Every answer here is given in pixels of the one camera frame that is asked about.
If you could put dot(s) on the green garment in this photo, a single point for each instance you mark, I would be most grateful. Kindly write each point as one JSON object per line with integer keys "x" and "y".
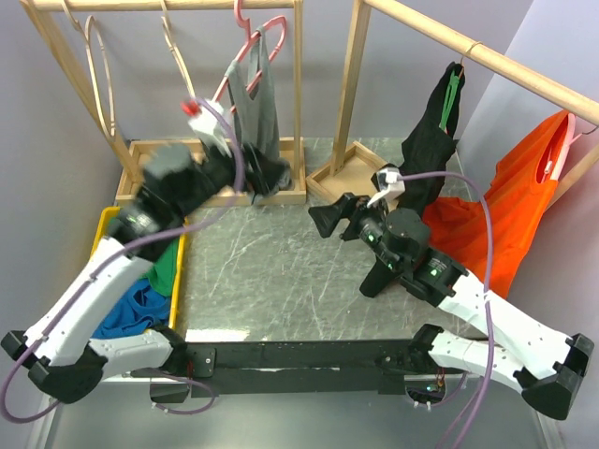
{"x": 161, "y": 276}

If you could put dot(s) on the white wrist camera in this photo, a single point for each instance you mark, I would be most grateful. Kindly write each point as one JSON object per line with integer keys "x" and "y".
{"x": 388, "y": 184}
{"x": 206, "y": 126}

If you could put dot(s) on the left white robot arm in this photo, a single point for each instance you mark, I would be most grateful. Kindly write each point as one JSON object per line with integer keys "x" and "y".
{"x": 60, "y": 353}

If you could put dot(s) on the yellow plastic bin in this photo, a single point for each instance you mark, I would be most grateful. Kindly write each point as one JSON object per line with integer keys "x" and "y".
{"x": 109, "y": 213}

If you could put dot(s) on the wooden clothes rack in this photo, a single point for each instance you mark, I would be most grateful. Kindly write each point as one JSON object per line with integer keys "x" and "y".
{"x": 351, "y": 165}
{"x": 69, "y": 28}

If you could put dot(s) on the black garment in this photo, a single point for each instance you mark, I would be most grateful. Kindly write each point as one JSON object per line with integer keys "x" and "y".
{"x": 428, "y": 148}

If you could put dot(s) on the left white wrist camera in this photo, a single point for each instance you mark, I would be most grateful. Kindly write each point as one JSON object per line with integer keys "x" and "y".
{"x": 206, "y": 126}

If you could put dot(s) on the right wooden clothes rack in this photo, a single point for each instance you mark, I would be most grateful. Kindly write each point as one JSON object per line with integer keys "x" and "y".
{"x": 351, "y": 165}

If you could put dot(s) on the blue garment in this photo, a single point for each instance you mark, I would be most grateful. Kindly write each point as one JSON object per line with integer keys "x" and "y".
{"x": 145, "y": 304}

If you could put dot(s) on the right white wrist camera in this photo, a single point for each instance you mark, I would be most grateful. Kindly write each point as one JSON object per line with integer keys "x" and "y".
{"x": 388, "y": 184}

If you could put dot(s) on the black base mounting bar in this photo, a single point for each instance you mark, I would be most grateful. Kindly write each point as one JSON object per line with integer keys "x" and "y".
{"x": 278, "y": 367}

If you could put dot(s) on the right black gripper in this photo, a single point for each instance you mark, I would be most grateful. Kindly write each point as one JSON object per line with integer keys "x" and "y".
{"x": 351, "y": 207}

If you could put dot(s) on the middle beige wooden hanger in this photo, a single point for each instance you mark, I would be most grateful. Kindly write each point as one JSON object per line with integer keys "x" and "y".
{"x": 175, "y": 51}

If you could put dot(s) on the orange garment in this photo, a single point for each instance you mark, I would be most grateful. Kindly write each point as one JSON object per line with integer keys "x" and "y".
{"x": 516, "y": 205}

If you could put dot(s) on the light pink hanger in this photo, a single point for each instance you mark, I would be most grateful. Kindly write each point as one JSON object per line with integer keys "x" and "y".
{"x": 554, "y": 156}

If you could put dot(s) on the grey tank top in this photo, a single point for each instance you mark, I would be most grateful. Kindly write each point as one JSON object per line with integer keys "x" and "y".
{"x": 253, "y": 96}

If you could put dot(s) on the left wooden clothes rack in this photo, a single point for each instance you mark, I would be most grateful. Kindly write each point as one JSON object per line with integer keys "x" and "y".
{"x": 69, "y": 28}

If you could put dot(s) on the green plastic hanger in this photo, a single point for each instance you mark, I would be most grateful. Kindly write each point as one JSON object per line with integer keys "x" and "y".
{"x": 452, "y": 89}

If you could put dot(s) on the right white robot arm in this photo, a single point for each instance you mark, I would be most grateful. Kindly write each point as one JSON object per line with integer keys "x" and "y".
{"x": 545, "y": 366}

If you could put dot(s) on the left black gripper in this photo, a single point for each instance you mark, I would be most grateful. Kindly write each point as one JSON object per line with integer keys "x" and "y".
{"x": 267, "y": 173}

